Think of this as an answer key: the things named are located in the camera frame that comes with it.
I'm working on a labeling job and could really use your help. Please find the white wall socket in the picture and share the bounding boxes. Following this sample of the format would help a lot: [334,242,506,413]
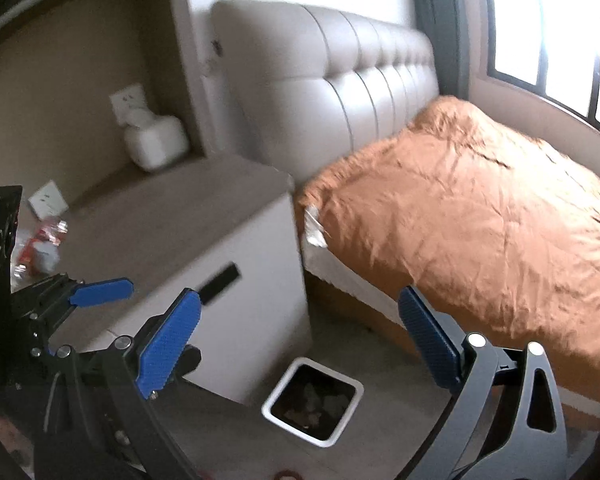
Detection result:
[27,180,70,220]
[109,84,148,126]

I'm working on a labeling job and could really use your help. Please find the red snack packet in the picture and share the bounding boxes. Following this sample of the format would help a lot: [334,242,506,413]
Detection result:
[17,217,71,273]

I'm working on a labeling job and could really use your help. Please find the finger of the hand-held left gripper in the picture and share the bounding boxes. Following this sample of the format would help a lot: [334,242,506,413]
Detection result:
[30,275,135,332]

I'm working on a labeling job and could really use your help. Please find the white square trash bin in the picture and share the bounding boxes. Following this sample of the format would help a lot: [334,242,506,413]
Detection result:
[261,357,365,448]

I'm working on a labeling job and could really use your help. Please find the black framed window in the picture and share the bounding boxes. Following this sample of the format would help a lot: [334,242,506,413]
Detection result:
[482,0,600,141]

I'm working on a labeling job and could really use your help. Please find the crumpled paper scraps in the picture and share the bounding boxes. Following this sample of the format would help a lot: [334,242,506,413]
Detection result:
[285,377,353,433]

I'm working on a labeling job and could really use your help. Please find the white rounded appliance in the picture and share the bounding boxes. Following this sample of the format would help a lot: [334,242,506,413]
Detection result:
[123,107,190,170]

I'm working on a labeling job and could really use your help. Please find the white bedside cabinet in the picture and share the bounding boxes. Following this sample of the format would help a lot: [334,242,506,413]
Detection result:
[10,154,315,407]

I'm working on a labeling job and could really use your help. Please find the white fabric label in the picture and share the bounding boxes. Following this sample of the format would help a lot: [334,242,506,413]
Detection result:
[302,204,328,248]

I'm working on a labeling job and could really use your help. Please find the grey curtain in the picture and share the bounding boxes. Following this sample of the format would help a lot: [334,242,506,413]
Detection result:
[409,0,473,98]

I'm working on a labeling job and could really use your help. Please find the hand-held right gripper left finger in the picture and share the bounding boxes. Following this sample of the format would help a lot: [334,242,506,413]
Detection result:
[35,287,202,480]

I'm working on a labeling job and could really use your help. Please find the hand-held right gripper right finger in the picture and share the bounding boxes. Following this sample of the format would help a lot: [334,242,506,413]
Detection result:
[399,286,568,480]

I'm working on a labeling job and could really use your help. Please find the beige padded headboard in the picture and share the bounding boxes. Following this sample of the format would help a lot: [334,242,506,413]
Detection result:
[209,0,440,186]

